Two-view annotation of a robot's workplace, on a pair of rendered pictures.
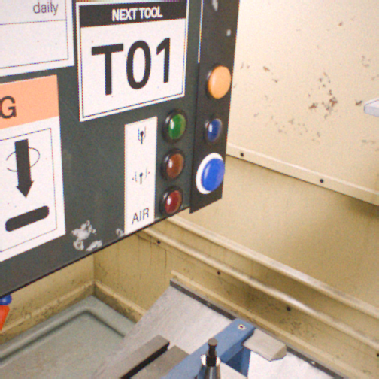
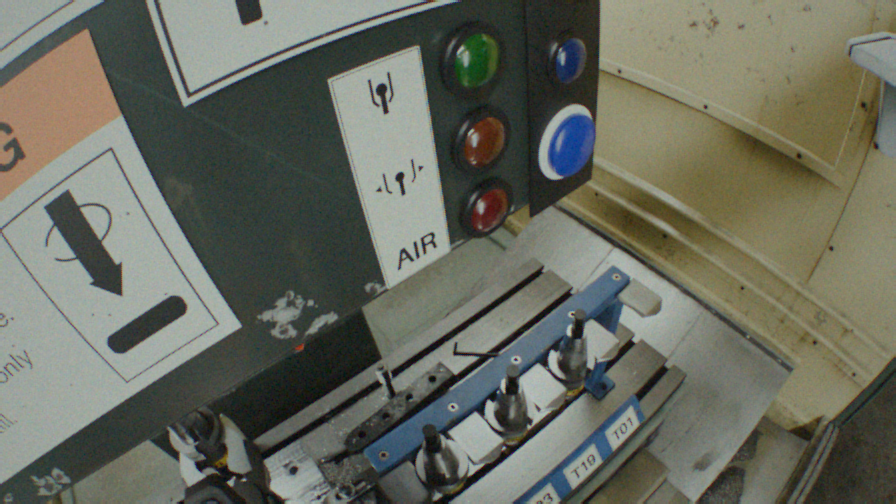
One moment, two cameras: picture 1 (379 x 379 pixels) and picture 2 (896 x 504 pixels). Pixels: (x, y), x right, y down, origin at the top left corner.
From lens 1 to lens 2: 0.25 m
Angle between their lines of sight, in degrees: 25
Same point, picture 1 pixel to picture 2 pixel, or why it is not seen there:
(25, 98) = (30, 112)
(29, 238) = (168, 351)
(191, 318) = (567, 237)
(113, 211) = (346, 259)
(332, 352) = (701, 280)
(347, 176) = (731, 104)
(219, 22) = not seen: outside the picture
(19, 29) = not seen: outside the picture
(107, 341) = (488, 251)
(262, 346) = (637, 299)
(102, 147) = (273, 143)
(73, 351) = (456, 260)
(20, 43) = not seen: outside the picture
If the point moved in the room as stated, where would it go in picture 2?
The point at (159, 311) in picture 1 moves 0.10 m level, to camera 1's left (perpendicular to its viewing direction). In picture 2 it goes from (535, 229) to (503, 226)
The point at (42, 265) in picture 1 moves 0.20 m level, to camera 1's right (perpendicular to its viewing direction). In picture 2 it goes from (220, 377) to (807, 452)
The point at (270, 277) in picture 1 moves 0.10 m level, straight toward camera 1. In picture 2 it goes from (648, 203) to (644, 228)
